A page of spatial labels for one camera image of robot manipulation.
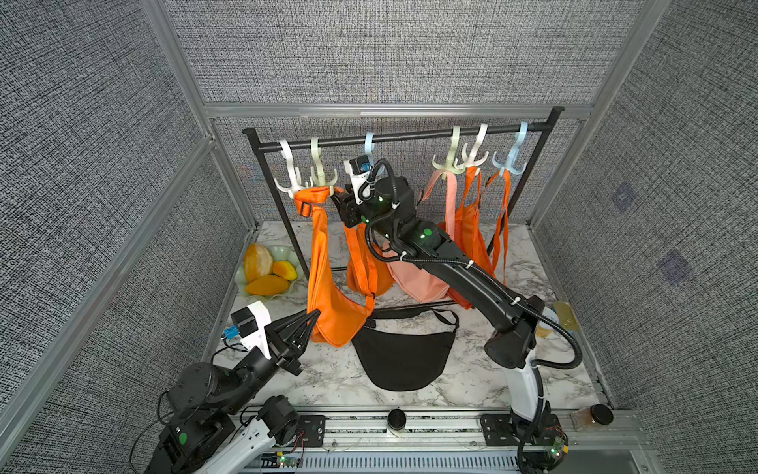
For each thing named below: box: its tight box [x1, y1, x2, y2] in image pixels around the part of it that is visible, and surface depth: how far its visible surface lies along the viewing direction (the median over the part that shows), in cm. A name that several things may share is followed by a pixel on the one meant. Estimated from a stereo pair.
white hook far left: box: [273, 139, 302, 199], surface depth 63 cm
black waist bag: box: [351, 306, 459, 392], surface depth 87 cm
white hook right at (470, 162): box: [454, 123, 490, 169], surface depth 69 cm
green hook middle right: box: [432, 126, 466, 180], surface depth 68 cm
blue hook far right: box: [492, 121, 529, 176], surface depth 69 cm
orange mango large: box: [244, 274, 292, 297], surface depth 97 cm
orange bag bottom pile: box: [294, 186, 376, 348], surface depth 55 cm
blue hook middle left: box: [364, 132, 376, 166], surface depth 59 cm
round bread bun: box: [242, 242, 274, 285], surface depth 99 cm
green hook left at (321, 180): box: [309, 136, 338, 197], surface depth 62 cm
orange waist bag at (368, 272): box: [345, 222, 394, 298], surface depth 76 cm
